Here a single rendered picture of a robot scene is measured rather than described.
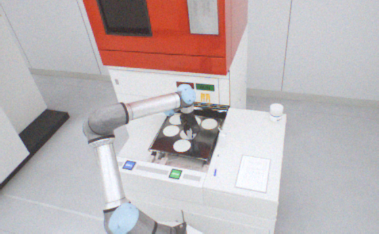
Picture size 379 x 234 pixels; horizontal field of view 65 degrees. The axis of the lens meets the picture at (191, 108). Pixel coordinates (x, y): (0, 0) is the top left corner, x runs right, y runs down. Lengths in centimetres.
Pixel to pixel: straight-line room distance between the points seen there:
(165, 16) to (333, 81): 229
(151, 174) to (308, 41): 223
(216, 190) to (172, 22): 88
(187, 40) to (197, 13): 17
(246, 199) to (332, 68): 224
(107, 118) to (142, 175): 45
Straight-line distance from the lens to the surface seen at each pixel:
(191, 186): 148
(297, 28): 319
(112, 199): 131
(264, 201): 144
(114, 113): 122
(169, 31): 166
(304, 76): 345
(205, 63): 168
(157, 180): 153
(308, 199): 267
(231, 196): 145
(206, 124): 186
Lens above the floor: 212
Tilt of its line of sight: 38 degrees down
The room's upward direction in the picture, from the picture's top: 7 degrees counter-clockwise
